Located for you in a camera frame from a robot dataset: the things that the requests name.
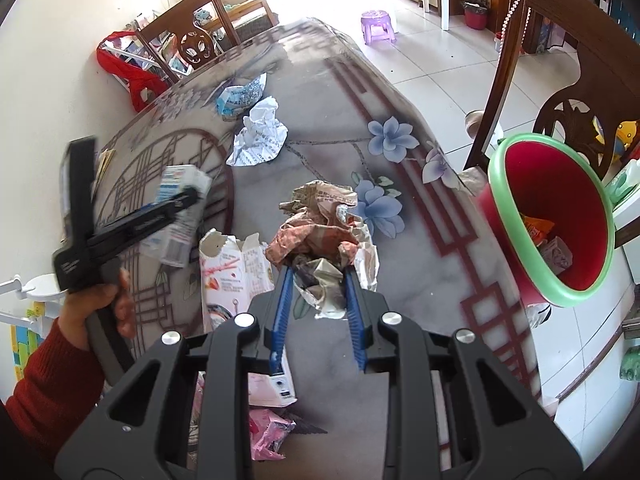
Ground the metal bowl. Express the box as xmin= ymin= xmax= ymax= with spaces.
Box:
xmin=465 ymin=110 xmax=504 ymax=144

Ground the brown printed paper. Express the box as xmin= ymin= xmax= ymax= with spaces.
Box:
xmin=265 ymin=180 xmax=382 ymax=322

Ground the colourful block panel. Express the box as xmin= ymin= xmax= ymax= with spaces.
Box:
xmin=10 ymin=320 xmax=47 ymax=382

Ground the stack of books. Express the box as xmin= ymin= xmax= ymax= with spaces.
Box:
xmin=95 ymin=149 xmax=117 ymax=184

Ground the orange snack wrapper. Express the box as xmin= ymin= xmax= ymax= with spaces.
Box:
xmin=520 ymin=214 xmax=557 ymax=247

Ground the red bin with green rim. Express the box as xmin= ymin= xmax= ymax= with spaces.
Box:
xmin=474 ymin=132 xmax=616 ymax=308

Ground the person's left hand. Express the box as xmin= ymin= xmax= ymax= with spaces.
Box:
xmin=59 ymin=269 xmax=136 ymax=351

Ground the small white carton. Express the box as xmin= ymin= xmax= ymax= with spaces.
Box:
xmin=539 ymin=236 xmax=574 ymax=277

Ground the blue white packet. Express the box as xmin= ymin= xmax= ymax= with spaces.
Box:
xmin=216 ymin=74 xmax=269 ymax=121

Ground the pink wrapper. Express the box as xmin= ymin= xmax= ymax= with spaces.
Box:
xmin=249 ymin=406 xmax=297 ymax=462

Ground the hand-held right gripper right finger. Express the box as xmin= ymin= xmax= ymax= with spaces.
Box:
xmin=342 ymin=265 xmax=583 ymax=480

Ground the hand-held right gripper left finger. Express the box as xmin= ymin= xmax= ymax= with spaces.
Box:
xmin=55 ymin=265 xmax=301 ymax=480

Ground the white blue milk carton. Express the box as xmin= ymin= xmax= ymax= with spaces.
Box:
xmin=140 ymin=164 xmax=214 ymax=268

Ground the small red floor bin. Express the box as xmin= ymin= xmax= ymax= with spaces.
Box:
xmin=462 ymin=0 xmax=491 ymax=31

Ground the yellow toy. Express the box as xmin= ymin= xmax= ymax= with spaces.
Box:
xmin=595 ymin=120 xmax=640 ymax=162

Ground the wooden sofa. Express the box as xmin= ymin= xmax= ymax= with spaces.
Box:
xmin=190 ymin=0 xmax=281 ymax=36

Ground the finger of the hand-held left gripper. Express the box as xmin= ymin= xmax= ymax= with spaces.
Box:
xmin=87 ymin=186 xmax=199 ymax=262

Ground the carved wooden chair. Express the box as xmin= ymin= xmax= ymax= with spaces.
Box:
xmin=462 ymin=0 xmax=640 ymax=251
xmin=134 ymin=0 xmax=241 ymax=86

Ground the red bag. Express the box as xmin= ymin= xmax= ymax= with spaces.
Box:
xmin=96 ymin=31 xmax=169 ymax=114

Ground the pale green bottle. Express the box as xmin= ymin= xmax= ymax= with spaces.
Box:
xmin=602 ymin=159 xmax=640 ymax=207

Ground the torn white carton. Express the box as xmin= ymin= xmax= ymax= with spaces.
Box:
xmin=199 ymin=230 xmax=299 ymax=407

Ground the white paper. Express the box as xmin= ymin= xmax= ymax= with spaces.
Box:
xmin=226 ymin=96 xmax=290 ymax=168

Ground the white plastic frame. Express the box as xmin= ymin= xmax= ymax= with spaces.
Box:
xmin=0 ymin=274 xmax=52 ymax=322

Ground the purple plastic stool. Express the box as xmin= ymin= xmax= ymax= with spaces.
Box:
xmin=361 ymin=10 xmax=399 ymax=45

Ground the white bead necklace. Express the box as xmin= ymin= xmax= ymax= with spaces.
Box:
xmin=495 ymin=0 xmax=534 ymax=53

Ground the white fridge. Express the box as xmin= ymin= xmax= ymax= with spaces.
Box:
xmin=612 ymin=200 xmax=640 ymax=287

